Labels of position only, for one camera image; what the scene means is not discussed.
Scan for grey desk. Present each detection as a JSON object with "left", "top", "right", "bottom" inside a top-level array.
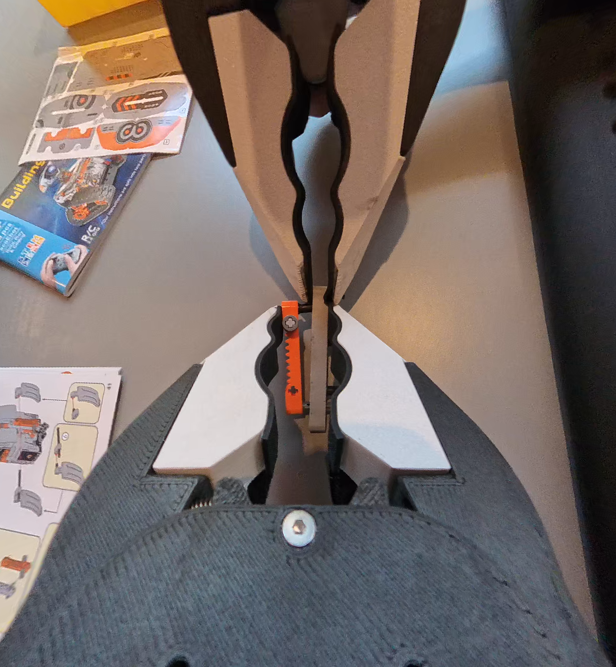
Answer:
[{"left": 0, "top": 0, "right": 592, "bottom": 626}]

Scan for yellow plastic bin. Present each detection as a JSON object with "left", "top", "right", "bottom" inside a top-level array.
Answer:
[{"left": 38, "top": 0, "right": 170, "bottom": 28}]

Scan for open instruction booklet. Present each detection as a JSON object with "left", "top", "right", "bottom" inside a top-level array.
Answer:
[{"left": 0, "top": 366, "right": 122, "bottom": 652}]

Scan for sticker sheet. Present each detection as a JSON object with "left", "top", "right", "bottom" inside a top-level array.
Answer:
[{"left": 18, "top": 43, "right": 194, "bottom": 157}]

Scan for orange toothed rack piece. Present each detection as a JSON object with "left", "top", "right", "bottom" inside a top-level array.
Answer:
[{"left": 281, "top": 300, "right": 306, "bottom": 417}]

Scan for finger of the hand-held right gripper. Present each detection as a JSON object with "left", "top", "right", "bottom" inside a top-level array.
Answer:
[
  {"left": 209, "top": 10, "right": 315, "bottom": 303},
  {"left": 330, "top": 10, "right": 425, "bottom": 305}
]

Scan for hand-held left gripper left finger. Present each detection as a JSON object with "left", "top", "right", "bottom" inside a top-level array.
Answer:
[{"left": 153, "top": 306, "right": 280, "bottom": 491}]

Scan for blue manual booklet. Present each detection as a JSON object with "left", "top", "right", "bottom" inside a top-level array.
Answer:
[{"left": 0, "top": 153, "right": 155, "bottom": 298}]

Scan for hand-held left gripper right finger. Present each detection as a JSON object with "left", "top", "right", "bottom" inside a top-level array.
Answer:
[{"left": 331, "top": 305, "right": 453, "bottom": 491}]

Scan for black perforated panel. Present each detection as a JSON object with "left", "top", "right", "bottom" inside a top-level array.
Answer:
[{"left": 501, "top": 0, "right": 616, "bottom": 667}]

